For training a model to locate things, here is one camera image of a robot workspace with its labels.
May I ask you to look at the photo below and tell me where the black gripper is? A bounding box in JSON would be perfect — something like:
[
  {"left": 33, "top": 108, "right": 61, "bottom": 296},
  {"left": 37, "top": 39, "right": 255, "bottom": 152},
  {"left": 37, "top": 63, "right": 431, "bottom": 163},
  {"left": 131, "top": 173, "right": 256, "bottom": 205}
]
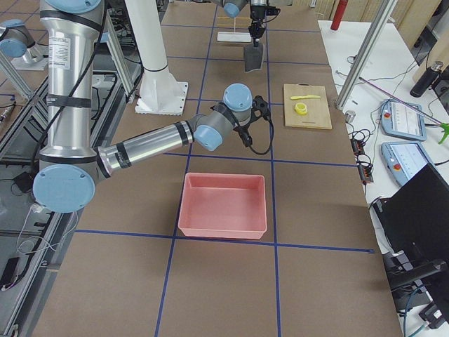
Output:
[{"left": 248, "top": 4, "right": 267, "bottom": 46}]

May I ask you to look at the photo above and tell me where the grey microfibre cloth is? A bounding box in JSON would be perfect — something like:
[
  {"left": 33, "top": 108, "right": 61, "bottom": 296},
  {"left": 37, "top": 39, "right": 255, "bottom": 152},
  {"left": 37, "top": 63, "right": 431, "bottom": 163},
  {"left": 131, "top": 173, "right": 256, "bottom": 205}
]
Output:
[{"left": 243, "top": 43, "right": 264, "bottom": 73}]

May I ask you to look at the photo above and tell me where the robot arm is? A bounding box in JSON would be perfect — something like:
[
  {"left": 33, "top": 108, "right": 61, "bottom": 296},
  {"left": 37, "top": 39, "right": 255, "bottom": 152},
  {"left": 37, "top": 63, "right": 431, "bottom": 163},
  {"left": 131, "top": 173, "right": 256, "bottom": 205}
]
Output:
[
  {"left": 32, "top": 1, "right": 253, "bottom": 213},
  {"left": 213, "top": 0, "right": 269, "bottom": 47}
]

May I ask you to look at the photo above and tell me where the white rectangular tray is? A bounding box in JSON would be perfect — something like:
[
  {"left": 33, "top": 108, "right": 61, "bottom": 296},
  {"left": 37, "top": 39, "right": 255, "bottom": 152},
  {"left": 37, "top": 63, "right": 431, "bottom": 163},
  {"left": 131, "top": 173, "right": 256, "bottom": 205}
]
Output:
[{"left": 217, "top": 32, "right": 253, "bottom": 43}]

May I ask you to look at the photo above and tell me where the wooden stick outer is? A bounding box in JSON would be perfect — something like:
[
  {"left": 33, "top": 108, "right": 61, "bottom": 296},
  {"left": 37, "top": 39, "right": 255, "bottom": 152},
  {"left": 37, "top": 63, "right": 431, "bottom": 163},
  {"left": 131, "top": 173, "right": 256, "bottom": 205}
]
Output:
[{"left": 216, "top": 16, "right": 249, "bottom": 20}]

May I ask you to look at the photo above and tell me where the yellow plastic knife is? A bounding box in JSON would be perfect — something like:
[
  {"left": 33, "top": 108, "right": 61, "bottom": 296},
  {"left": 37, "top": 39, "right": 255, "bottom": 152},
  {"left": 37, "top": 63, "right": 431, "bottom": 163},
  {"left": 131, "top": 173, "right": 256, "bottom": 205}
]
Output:
[{"left": 290, "top": 94, "right": 321, "bottom": 100}]

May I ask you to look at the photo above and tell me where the red bottle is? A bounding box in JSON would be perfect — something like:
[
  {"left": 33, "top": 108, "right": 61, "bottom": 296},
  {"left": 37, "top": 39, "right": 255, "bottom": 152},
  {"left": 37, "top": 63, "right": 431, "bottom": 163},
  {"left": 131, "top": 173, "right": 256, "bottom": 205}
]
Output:
[{"left": 330, "top": 0, "right": 349, "bottom": 31}]

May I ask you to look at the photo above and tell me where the wooden cutting board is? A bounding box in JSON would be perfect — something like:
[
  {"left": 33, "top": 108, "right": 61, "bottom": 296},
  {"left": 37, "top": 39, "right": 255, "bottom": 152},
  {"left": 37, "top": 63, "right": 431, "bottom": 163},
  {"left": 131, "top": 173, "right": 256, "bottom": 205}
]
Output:
[{"left": 283, "top": 84, "right": 332, "bottom": 130}]

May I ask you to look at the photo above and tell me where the small metal cylinder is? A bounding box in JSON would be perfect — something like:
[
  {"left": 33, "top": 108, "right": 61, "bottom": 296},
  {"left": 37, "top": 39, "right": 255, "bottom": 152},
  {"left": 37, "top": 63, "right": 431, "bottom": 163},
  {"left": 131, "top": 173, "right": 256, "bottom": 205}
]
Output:
[{"left": 344, "top": 110, "right": 356, "bottom": 124}]

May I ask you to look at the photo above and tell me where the far teach pendant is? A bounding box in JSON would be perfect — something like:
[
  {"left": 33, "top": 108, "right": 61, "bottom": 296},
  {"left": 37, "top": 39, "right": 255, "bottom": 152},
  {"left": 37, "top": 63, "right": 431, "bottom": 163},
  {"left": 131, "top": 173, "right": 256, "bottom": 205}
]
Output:
[{"left": 380, "top": 99, "right": 427, "bottom": 141}]

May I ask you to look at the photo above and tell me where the teach pendant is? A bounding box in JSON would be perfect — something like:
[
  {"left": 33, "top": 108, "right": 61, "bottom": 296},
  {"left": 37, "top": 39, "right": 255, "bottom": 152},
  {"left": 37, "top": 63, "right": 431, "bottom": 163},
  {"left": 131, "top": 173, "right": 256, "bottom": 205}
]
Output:
[
  {"left": 380, "top": 141, "right": 433, "bottom": 186},
  {"left": 380, "top": 99, "right": 427, "bottom": 141}
]

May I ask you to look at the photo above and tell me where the black bottle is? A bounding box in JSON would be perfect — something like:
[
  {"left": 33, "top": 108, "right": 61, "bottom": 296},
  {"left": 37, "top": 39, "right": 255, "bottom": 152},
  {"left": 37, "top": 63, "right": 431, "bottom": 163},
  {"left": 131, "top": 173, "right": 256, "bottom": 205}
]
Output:
[{"left": 410, "top": 60, "right": 443, "bottom": 98}]

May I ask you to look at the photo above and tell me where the pink plastic bin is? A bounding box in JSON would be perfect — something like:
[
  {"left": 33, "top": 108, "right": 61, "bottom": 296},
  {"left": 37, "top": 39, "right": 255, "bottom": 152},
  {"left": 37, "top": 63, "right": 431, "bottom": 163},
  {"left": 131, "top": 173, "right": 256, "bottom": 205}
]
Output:
[{"left": 178, "top": 173, "right": 267, "bottom": 239}]

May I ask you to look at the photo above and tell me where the near teach pendant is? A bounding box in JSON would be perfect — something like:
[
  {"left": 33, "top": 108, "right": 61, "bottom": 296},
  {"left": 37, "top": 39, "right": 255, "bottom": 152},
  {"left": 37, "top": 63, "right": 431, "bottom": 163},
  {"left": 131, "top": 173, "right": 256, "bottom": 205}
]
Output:
[{"left": 380, "top": 141, "right": 433, "bottom": 186}]

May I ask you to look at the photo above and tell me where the grabber reacher tool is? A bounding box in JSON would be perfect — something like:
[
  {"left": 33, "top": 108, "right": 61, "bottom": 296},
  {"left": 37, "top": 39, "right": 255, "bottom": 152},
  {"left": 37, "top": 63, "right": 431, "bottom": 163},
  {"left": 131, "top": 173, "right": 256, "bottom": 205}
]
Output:
[{"left": 358, "top": 77, "right": 449, "bottom": 145}]

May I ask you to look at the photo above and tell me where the black monitor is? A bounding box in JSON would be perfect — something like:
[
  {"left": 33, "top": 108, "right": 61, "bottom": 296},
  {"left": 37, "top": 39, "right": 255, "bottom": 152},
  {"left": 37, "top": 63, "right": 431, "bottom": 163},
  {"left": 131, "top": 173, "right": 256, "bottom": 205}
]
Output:
[{"left": 373, "top": 164, "right": 448, "bottom": 319}]

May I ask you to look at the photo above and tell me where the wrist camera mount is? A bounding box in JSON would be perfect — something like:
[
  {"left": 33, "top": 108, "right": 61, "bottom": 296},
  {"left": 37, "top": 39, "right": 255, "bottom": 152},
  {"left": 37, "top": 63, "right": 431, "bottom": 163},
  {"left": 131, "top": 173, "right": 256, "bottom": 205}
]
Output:
[
  {"left": 245, "top": 95, "right": 272, "bottom": 128},
  {"left": 265, "top": 6, "right": 281, "bottom": 16}
]

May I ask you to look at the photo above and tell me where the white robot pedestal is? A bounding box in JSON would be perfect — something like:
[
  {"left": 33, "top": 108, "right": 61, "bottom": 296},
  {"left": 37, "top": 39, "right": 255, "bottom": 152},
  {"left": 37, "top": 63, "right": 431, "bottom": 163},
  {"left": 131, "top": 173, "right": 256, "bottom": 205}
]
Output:
[{"left": 125, "top": 0, "right": 189, "bottom": 116}]

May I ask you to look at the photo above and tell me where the aluminium frame post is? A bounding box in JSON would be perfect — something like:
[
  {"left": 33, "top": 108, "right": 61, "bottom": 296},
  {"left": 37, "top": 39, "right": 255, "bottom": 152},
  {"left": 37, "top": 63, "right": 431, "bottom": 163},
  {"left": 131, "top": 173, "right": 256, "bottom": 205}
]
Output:
[{"left": 335, "top": 0, "right": 397, "bottom": 110}]

